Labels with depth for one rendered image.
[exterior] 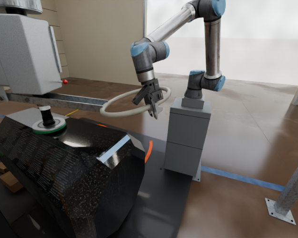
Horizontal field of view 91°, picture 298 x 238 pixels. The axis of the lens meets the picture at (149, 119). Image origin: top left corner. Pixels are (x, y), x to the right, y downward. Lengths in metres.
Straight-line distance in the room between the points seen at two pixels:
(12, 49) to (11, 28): 0.11
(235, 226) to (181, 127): 0.99
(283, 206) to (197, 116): 1.13
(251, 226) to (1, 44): 2.24
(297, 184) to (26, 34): 2.20
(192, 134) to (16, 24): 1.53
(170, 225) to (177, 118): 0.97
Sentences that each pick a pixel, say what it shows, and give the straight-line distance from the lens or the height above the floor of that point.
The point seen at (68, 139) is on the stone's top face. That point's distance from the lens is 1.17.
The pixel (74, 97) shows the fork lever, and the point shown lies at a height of 1.04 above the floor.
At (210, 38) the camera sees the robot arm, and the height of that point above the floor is 1.47.
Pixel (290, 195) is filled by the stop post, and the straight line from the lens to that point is 1.93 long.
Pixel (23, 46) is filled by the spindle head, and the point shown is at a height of 1.38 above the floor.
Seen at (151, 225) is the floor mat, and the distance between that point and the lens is 1.57.
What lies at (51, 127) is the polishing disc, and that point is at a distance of 1.28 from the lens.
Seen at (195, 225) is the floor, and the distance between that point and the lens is 1.66.
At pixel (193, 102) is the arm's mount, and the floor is 0.91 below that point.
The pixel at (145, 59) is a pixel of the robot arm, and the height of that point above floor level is 1.35.
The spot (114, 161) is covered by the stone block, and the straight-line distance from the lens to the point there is 1.00.
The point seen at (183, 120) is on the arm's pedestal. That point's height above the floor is 0.73.
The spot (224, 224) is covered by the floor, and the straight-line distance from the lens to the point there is 1.75.
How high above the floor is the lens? 1.40
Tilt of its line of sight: 26 degrees down
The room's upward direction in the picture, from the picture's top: 2 degrees clockwise
